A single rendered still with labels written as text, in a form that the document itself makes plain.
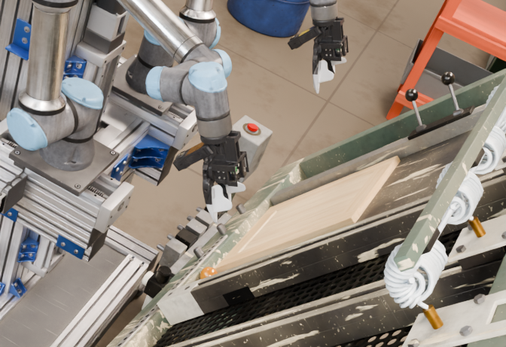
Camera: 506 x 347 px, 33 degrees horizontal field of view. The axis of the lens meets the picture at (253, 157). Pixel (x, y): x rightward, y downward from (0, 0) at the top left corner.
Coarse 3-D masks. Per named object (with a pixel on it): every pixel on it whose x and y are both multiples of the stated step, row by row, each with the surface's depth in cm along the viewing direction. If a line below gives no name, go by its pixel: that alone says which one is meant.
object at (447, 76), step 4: (448, 72) 237; (444, 76) 237; (448, 76) 237; (452, 76) 237; (444, 80) 237; (448, 80) 237; (452, 80) 237; (444, 84) 238; (448, 84) 238; (452, 88) 237; (452, 92) 237; (452, 96) 237; (456, 100) 237; (456, 104) 236; (456, 108) 236; (460, 108) 235; (456, 112) 235; (460, 112) 234
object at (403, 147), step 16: (480, 112) 230; (448, 128) 236; (464, 128) 234; (400, 144) 245; (416, 144) 243; (432, 144) 241; (352, 160) 259; (368, 160) 252; (384, 160) 250; (320, 176) 264; (336, 176) 260; (288, 192) 270; (304, 192) 267
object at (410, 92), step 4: (408, 92) 244; (412, 92) 244; (416, 92) 244; (408, 96) 244; (412, 96) 244; (416, 96) 244; (408, 100) 245; (412, 100) 244; (416, 108) 244; (416, 112) 244; (416, 116) 244; (420, 120) 243; (420, 124) 243; (424, 124) 243; (416, 128) 243; (420, 128) 242; (424, 128) 241
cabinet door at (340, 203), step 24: (384, 168) 240; (312, 192) 260; (336, 192) 246; (360, 192) 231; (264, 216) 267; (288, 216) 252; (312, 216) 237; (336, 216) 223; (240, 240) 256; (264, 240) 242; (288, 240) 228; (240, 264) 239
